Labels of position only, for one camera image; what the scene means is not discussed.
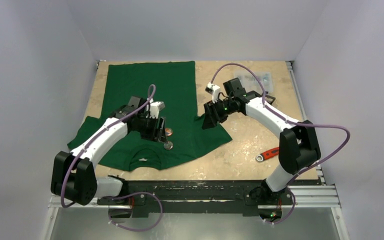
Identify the red handled adjustable wrench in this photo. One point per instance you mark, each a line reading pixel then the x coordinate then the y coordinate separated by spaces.
pixel 268 154

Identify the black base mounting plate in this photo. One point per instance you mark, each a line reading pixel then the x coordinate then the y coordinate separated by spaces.
pixel 246 197

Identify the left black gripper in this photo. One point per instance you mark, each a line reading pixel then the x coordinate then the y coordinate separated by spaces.
pixel 156 134

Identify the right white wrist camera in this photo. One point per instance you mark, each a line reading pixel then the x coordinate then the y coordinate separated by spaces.
pixel 214 90

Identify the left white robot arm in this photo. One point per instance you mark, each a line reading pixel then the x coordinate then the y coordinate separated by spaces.
pixel 74 173

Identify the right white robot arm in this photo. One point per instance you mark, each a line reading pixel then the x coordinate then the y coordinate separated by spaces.
pixel 298 143

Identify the silver round brooch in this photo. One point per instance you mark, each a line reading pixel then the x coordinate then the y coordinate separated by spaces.
pixel 168 145

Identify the green t-shirt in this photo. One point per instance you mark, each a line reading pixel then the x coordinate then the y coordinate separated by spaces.
pixel 175 86

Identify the clear plastic parts box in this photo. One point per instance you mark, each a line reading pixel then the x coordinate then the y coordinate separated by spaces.
pixel 249 82

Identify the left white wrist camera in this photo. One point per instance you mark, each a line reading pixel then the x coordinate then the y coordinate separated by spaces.
pixel 155 108

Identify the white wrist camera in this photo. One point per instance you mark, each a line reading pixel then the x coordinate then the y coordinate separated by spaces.
pixel 214 90
pixel 155 108

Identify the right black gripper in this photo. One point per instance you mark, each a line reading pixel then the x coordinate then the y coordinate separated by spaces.
pixel 210 112

